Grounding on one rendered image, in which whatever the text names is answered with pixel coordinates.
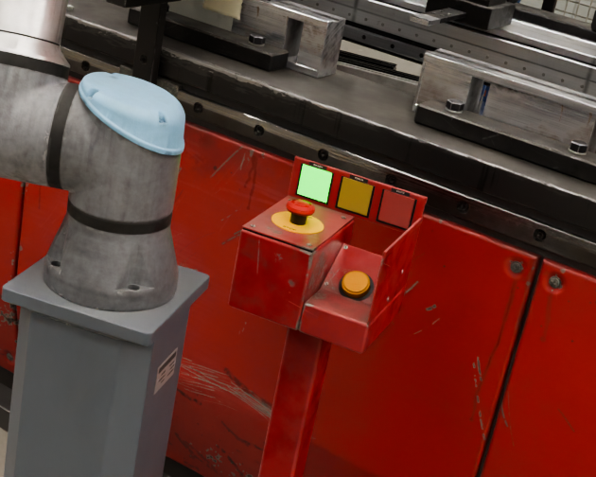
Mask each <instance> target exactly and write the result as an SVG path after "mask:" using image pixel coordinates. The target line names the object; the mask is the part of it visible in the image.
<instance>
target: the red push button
mask: <svg viewBox="0 0 596 477"><path fill-rule="evenodd" d="M286 207H287V210H288V211H289V212H290V213H291V215H290V220H289V221H290V222H291V223H293V224H296V225H305V224H306V222H307V216H311V215H312V214H313V213H314V212H315V206H314V205H313V204H312V203H310V202H308V201H305V200H300V199H295V200H291V201H288V202H287V204H286Z"/></svg>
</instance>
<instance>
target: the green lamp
mask: <svg viewBox="0 0 596 477"><path fill-rule="evenodd" d="M331 177H332V173H331V172H328V171H324V170H321V169H318V168H314V167H311V166H307V165H304V164H303V167H302V173H301V178H300V183H299V187H298V192H297V193H298V194H301V195H304V196H307V197H309V198H312V199H315V200H318V201H321V202H324V203H326V200H327V195H328V190H329V186H330V181H331Z"/></svg>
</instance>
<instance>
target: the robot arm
mask: <svg viewBox="0 0 596 477"><path fill-rule="evenodd" d="M67 5H68V0H0V177H1V178H6V179H11V180H15V181H20V182H25V183H31V184H35V185H40V186H49V187H55V188H59V189H64V190H68V191H69V194H68V202H67V210H66V215H65V217H64V219H63V221H62V223H61V226H60V228H59V230H58V232H57V234H56V236H55V238H54V240H53V242H52V244H51V246H50V248H49V250H48V252H47V254H46V257H45V263H44V282H45V284H46V285H47V287H48V288H49V289H50V290H51V291H53V292H54V293H55V294H57V295H58V296H60V297H62V298H63V299H65V300H67V301H70V302H72V303H75V304H77V305H80V306H84V307H86V308H90V309H99V310H106V311H115V312H133V311H142V310H148V309H155V308H158V307H160V306H162V305H164V304H165V303H167V302H169V301H170V300H171V299H172V298H173V296H174V295H175V293H176V289H177V283H178V276H179V270H178V265H177V260H176V255H175V250H174V245H173V239H172V235H171V230H170V225H171V218H172V211H173V205H174V200H175V193H176V186H177V181H178V174H179V168H180V162H181V155H182V152H183V151H184V124H185V113H184V108H183V106H182V105H181V103H180V102H179V101H178V100H177V98H175V97H174V96H173V95H171V94H170V93H169V92H167V91H166V90H164V89H162V88H161V87H159V86H157V85H155V84H152V83H150V82H147V81H145V80H142V79H138V78H135V77H131V76H127V75H123V74H118V73H112V74H109V73H107V72H95V73H90V74H88V75H86V76H85V77H84V78H83V79H82V81H81V82H80V83H79V84H76V83H72V82H68V76H69V71H70V64H69V63H68V61H67V60H66V58H65V57H64V56H63V54H62V53H61V49H60V44H61V36H62V30H63V25H64V20H65V15H66V10H67Z"/></svg>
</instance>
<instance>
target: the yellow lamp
mask: <svg viewBox="0 0 596 477"><path fill-rule="evenodd" d="M372 190H373V186H372V185H367V184H365V183H361V182H358V181H355V180H352V179H349V178H346V177H343V179H342V187H341V192H340V197H339V201H338V205H337V206H338V207H341V208H344V209H347V210H350V211H353V212H356V213H359V214H361V215H364V216H367V212H368V208H369V203H370V199H371V195H372Z"/></svg>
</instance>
